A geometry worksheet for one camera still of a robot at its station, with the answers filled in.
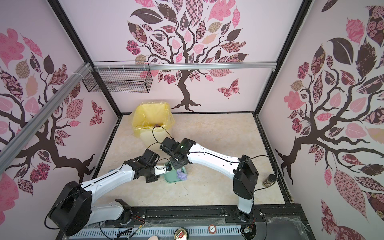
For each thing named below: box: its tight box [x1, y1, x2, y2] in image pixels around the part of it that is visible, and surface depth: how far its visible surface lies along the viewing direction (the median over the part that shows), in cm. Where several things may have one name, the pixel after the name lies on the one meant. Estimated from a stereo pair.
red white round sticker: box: [208, 224, 217, 235], surface depth 71 cm
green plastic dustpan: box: [164, 166, 188, 183], surface depth 87 cm
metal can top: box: [173, 227, 189, 240], surface depth 61 cm
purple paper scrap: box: [177, 169, 188, 181], surface depth 87 cm
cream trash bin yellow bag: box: [132, 101, 176, 150], surface depth 92 cm
